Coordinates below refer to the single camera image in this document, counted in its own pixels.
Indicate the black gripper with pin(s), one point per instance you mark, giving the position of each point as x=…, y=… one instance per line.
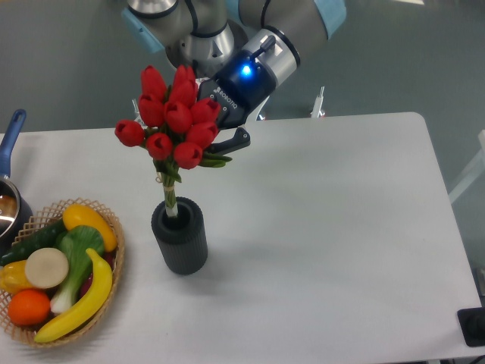
x=238, y=87

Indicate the red tulip bouquet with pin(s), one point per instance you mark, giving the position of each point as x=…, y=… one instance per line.
x=176, y=128

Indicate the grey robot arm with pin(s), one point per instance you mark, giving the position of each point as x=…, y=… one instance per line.
x=206, y=35

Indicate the dark grey ribbed vase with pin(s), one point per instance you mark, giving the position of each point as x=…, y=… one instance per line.
x=181, y=240

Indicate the red fruit in basket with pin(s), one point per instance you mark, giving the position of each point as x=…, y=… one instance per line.
x=109, y=258

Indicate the yellow banana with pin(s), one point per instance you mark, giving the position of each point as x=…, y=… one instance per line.
x=85, y=308

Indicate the green bok choy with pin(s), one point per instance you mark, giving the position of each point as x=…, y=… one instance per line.
x=74, y=245

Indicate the green cucumber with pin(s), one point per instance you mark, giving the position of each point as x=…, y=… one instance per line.
x=43, y=238

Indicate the woven wicker basket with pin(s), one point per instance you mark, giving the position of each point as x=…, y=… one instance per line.
x=43, y=218

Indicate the beige round disc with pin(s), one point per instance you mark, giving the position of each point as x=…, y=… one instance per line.
x=46, y=268

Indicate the yellow bell pepper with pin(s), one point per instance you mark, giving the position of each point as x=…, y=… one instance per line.
x=13, y=277

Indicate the orange fruit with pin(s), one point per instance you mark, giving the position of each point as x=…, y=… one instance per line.
x=29, y=307

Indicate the black device at edge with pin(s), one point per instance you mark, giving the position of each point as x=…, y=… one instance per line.
x=472, y=325

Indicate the white frame at right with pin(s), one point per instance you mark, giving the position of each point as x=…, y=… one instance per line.
x=469, y=173

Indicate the blue handled saucepan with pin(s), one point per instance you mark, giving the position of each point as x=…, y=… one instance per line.
x=15, y=211

